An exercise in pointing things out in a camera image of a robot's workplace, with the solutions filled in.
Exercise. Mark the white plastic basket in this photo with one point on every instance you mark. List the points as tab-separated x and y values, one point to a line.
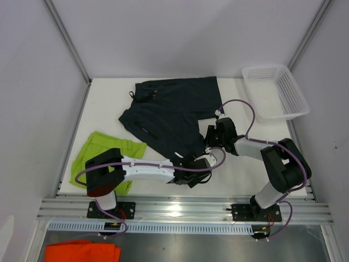
274	93

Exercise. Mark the orange cloth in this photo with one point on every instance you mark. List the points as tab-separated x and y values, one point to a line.
82	250

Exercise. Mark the aluminium corner post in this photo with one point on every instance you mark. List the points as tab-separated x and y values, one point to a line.
310	32
58	23

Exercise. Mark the left aluminium corner post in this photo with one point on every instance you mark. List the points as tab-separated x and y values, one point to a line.
58	23

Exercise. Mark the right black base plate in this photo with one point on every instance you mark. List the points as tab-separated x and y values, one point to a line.
253	213

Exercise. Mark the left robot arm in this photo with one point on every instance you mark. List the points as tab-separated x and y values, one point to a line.
136	169

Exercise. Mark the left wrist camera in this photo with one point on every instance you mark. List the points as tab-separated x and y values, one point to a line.
208	159

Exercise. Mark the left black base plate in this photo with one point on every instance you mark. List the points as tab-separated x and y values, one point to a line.
124	210

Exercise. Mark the lime green shorts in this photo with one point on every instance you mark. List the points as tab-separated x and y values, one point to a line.
98	165

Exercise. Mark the right aluminium corner post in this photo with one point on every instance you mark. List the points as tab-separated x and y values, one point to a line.
310	32

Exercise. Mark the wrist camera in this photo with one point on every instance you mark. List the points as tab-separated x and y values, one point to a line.
219	115
208	159

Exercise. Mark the aluminium mounting rail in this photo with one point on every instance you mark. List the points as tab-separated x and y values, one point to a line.
184	209

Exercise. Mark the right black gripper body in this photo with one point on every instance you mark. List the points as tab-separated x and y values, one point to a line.
221	138

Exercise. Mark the dark navy shorts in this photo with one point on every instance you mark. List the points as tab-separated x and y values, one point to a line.
165	114

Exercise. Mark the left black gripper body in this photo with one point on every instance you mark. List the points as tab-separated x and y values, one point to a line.
193	182

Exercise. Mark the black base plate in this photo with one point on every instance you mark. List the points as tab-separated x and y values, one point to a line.
124	210
253	213

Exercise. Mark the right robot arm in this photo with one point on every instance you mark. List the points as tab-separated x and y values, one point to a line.
286	167

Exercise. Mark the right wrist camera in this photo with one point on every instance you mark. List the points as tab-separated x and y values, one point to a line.
219	115

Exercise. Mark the white slotted cable duct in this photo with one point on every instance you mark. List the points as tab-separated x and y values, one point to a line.
160	228

